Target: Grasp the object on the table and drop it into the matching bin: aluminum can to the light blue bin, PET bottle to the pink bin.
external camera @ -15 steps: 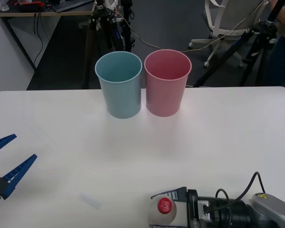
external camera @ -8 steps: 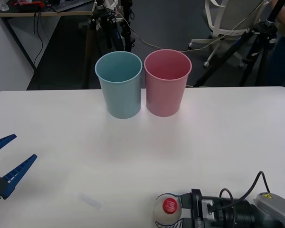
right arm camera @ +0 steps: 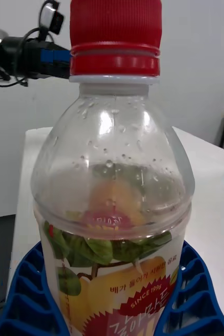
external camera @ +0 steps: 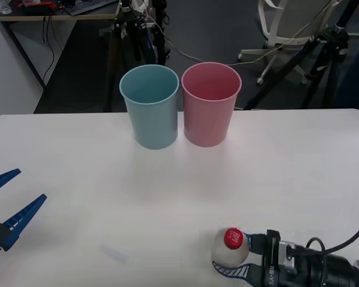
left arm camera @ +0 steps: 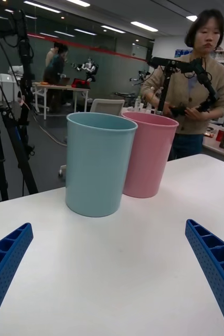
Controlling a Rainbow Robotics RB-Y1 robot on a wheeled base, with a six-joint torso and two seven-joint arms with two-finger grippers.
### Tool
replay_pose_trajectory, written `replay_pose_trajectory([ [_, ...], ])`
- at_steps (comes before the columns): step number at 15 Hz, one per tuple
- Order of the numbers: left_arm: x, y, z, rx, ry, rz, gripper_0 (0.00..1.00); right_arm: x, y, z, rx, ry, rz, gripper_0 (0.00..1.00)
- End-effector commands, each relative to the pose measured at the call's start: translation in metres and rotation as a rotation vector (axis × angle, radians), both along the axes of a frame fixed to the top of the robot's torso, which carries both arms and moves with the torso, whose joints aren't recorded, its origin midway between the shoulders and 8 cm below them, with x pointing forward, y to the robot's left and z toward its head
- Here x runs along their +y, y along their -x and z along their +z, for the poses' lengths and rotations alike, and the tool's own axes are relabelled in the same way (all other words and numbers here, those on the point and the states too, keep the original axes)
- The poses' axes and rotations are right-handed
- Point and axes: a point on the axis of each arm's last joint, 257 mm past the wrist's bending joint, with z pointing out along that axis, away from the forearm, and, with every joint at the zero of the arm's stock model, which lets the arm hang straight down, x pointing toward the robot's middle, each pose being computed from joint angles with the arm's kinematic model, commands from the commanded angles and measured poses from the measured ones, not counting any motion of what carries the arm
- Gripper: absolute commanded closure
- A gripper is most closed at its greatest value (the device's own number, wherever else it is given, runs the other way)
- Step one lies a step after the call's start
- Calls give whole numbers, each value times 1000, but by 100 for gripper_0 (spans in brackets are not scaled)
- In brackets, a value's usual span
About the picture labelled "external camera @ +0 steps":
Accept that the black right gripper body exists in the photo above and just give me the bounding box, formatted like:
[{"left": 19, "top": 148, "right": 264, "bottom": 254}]
[{"left": 258, "top": 228, "right": 282, "bottom": 287}]

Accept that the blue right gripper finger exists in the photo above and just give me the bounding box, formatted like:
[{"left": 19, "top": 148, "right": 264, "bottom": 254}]
[
  {"left": 241, "top": 230, "right": 267, "bottom": 255},
  {"left": 212, "top": 259, "right": 263, "bottom": 287}
]

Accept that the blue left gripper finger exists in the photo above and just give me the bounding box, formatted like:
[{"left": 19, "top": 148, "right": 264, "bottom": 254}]
[
  {"left": 0, "top": 193, "right": 48, "bottom": 252},
  {"left": 0, "top": 168, "right": 22, "bottom": 199}
]

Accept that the clear bottle with red cap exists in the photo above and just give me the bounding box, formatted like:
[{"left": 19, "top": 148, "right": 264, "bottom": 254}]
[{"left": 211, "top": 228, "right": 250, "bottom": 268}]

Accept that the pink plastic bin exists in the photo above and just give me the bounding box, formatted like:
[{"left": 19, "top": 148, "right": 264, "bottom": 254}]
[{"left": 181, "top": 62, "right": 243, "bottom": 148}]

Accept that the pale blue plastic bin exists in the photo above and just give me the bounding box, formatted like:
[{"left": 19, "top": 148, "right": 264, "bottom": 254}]
[{"left": 118, "top": 63, "right": 180, "bottom": 150}]

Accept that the red tool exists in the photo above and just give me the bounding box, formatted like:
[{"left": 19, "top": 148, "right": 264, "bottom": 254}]
[{"left": 14, "top": 0, "right": 57, "bottom": 9}]

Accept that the black keyboard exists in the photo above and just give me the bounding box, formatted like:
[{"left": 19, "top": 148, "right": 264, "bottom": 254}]
[{"left": 63, "top": 0, "right": 118, "bottom": 16}]

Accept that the black tripod with white tape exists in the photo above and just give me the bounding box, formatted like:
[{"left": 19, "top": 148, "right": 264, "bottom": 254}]
[{"left": 100, "top": 0, "right": 172, "bottom": 112}]

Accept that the large black tripod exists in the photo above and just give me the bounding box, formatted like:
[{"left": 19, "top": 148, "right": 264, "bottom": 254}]
[{"left": 242, "top": 0, "right": 359, "bottom": 110}]

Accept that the white office chair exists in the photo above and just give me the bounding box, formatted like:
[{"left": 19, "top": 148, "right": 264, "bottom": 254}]
[{"left": 237, "top": 0, "right": 328, "bottom": 86}]

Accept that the black hanging cable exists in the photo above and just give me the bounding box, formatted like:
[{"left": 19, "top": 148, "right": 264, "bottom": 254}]
[{"left": 41, "top": 14, "right": 56, "bottom": 82}]

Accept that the wooden desk with black frame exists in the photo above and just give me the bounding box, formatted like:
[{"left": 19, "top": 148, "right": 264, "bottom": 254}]
[{"left": 0, "top": 0, "right": 122, "bottom": 90}]

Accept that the beige cable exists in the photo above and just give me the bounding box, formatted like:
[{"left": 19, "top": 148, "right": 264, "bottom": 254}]
[{"left": 143, "top": 11, "right": 321, "bottom": 67}]

